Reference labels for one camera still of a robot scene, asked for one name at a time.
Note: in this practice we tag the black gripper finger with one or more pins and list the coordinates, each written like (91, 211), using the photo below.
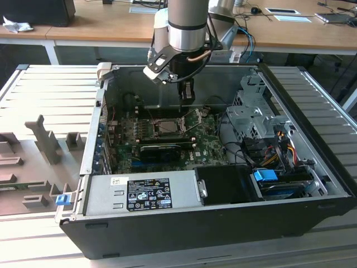
(191, 89)
(182, 92)

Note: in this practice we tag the silver CPU locking lever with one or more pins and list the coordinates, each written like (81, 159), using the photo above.
(150, 114)
(193, 127)

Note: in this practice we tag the black RAM slot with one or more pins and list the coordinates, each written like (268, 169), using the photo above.
(167, 139)
(160, 107)
(167, 144)
(160, 112)

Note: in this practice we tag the CPU socket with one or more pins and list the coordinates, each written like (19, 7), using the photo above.
(181, 125)

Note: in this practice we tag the blue expansion slot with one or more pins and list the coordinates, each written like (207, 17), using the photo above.
(138, 165)

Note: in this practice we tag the silver expansion slot panel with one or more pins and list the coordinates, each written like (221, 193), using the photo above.
(107, 139)

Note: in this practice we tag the coin cell battery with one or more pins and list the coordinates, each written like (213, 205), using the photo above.
(205, 111)

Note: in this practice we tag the green motherboard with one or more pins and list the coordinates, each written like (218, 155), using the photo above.
(206, 150)

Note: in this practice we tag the black graphics card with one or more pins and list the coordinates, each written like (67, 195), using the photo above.
(160, 153)

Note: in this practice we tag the silver metal drive cage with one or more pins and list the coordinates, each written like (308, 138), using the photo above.
(251, 117)

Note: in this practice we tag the beige case latch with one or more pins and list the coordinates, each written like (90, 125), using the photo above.
(103, 71)

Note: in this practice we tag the wooden office desk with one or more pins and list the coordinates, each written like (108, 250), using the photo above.
(111, 25)

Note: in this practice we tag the white cup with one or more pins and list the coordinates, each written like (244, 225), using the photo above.
(240, 2)

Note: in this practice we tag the black computer mouse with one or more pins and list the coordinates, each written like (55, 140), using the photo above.
(255, 10)

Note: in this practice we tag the black plastic shroud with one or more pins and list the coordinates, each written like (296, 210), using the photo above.
(228, 184)

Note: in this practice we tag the hard disk in blue carrier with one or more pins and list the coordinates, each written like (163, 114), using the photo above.
(265, 176)

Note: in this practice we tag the silver power supply with label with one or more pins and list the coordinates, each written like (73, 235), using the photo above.
(106, 195)

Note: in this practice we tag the black and silver PC case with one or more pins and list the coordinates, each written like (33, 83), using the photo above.
(167, 234)

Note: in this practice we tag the grey parts rack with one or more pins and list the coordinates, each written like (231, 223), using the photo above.
(44, 156)

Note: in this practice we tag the silver laptop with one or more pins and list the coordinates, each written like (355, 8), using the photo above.
(333, 17)

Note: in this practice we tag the black computer tower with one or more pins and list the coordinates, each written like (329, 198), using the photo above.
(36, 12)

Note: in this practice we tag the blue case release latch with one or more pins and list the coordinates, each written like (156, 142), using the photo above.
(62, 200)

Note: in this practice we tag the crumpled white paper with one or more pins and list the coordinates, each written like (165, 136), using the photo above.
(16, 25)

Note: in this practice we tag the green RAM stick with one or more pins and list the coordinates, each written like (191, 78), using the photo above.
(22, 186)

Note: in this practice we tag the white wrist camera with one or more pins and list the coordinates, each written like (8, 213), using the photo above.
(154, 72)

